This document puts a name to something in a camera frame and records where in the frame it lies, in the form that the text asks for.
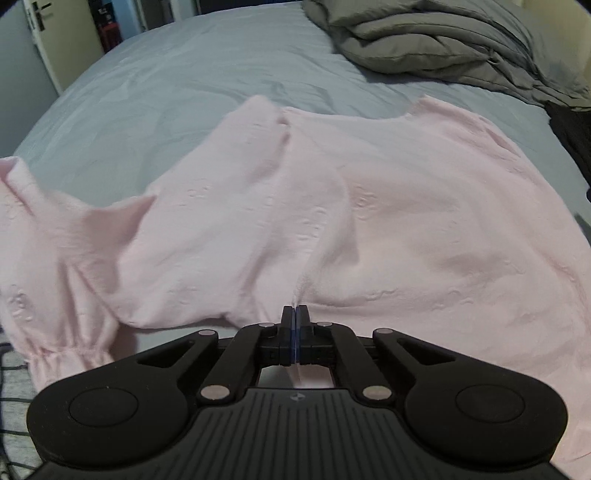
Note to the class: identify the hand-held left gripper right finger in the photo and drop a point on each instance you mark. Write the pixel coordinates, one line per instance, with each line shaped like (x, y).
(303, 318)

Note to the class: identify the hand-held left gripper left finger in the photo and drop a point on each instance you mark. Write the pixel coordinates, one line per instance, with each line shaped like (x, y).
(287, 318)

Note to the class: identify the pink embroidered garment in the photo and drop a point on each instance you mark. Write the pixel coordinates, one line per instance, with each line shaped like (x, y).
(369, 207)

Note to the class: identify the grey bed sheet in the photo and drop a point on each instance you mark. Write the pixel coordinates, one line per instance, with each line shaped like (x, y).
(161, 83)

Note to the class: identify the grey striped folded garment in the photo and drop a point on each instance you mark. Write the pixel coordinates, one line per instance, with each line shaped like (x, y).
(11, 369)

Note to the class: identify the folded grey duvet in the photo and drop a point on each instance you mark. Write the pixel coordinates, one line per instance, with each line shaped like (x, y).
(438, 37)

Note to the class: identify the black garment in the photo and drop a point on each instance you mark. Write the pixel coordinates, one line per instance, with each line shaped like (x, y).
(575, 138)

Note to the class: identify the red stool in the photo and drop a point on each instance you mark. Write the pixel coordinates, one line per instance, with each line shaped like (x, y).
(111, 39)

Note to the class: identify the cream room door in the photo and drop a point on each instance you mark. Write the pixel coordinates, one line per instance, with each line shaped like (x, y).
(78, 27)

